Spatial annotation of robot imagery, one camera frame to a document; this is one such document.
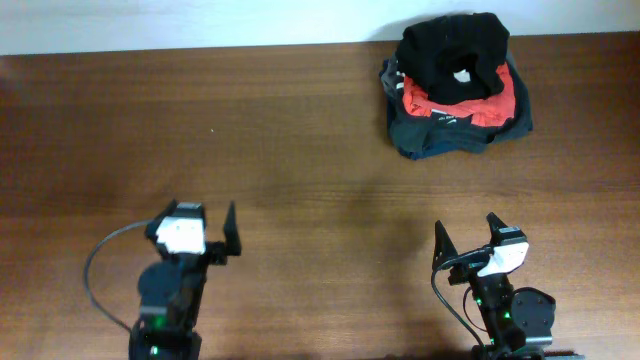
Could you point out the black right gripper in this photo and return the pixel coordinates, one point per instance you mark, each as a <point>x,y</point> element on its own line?
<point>443,248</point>

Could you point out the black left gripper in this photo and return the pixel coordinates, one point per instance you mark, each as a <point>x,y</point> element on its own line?
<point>222,250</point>

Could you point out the black t-shirt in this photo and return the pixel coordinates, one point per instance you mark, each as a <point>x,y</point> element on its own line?
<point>455,58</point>

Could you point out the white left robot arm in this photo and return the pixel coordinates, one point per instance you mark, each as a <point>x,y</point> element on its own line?
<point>171,289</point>

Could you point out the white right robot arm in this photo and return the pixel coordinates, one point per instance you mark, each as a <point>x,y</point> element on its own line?
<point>518,322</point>

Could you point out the navy blue garment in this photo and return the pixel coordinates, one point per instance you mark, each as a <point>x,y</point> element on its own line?
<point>439,149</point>

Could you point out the dark grey shirt with logo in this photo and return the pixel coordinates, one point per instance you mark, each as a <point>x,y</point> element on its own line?
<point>413,133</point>

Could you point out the red t-shirt with white logo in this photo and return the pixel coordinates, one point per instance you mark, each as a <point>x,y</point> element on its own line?
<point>491,112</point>

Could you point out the black white striped garment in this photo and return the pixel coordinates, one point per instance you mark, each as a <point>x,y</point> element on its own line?
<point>392,79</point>

